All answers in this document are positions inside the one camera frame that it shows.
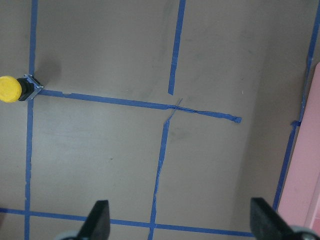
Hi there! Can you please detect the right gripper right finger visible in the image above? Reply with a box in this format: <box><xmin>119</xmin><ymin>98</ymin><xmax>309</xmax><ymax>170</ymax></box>
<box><xmin>250</xmin><ymin>197</ymin><xmax>300</xmax><ymax>240</ymax></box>

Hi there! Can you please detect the yellow push button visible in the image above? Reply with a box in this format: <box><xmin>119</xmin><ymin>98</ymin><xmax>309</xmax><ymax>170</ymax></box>
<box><xmin>0</xmin><ymin>74</ymin><xmax>44</xmax><ymax>103</ymax></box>

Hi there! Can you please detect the pink plastic bin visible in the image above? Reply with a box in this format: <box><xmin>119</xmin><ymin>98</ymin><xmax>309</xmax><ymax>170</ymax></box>
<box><xmin>278</xmin><ymin>64</ymin><xmax>320</xmax><ymax>234</ymax></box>

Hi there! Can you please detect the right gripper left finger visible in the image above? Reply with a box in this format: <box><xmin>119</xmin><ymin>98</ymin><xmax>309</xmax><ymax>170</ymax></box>
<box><xmin>77</xmin><ymin>200</ymin><xmax>111</xmax><ymax>240</ymax></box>

